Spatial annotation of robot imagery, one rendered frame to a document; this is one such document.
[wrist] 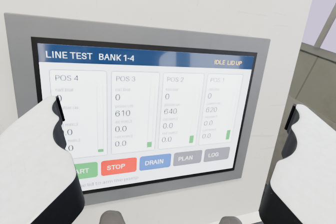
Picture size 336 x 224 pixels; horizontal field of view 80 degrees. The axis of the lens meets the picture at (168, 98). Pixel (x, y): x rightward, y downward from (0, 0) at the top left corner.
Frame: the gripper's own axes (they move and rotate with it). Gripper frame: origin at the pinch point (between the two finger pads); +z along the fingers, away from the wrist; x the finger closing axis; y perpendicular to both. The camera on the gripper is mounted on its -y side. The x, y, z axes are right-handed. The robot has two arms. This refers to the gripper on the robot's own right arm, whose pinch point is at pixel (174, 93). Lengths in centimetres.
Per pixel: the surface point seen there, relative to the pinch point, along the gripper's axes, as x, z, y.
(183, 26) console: 1.4, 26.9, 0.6
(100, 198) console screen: -14.0, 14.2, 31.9
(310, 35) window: 94, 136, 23
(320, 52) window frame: 98, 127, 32
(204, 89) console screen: 6.3, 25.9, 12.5
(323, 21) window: 97, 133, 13
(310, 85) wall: 98, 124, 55
